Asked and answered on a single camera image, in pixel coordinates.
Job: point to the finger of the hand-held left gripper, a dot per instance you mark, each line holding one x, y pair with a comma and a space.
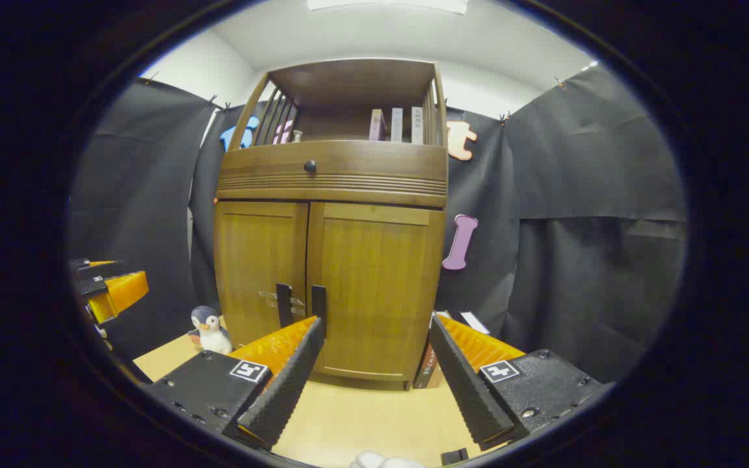
95, 270
124, 292

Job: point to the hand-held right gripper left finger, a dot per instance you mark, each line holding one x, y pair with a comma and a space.
290, 383

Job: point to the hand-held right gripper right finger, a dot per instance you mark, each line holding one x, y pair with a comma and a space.
462, 383

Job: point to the wooden double-door shoe cabinet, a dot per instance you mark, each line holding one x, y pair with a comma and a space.
348, 84

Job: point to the red-brown book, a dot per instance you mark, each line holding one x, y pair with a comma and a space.
425, 370

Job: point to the blue book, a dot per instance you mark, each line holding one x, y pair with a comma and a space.
475, 323

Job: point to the penguin plush toy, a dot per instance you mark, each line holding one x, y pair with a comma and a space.
212, 335

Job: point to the black backdrop cloth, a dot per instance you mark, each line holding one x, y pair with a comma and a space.
576, 195

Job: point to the wooden drawer with black knob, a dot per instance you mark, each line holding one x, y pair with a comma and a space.
374, 166

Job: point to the white upright book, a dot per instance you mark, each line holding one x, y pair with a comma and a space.
396, 125
417, 125

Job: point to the ceiling light panel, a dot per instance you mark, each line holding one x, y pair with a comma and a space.
387, 4

